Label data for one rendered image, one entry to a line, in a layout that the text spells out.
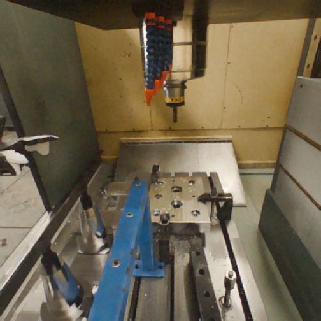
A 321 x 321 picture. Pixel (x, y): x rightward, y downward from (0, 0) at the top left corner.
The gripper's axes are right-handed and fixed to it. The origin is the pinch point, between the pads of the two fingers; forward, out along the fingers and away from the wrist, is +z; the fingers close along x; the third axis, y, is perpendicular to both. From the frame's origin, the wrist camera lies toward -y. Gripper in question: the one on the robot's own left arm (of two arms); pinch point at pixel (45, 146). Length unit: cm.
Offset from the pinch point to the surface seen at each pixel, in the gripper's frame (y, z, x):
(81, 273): 8.4, 20.2, 30.1
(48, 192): 39, -29, -33
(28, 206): 130, -136, -132
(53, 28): -35, -29, -78
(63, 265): 0.8, 21.6, 34.3
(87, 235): 5.6, 20.1, 25.4
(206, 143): 45, 59, -106
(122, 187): 8.4, 21.5, 7.3
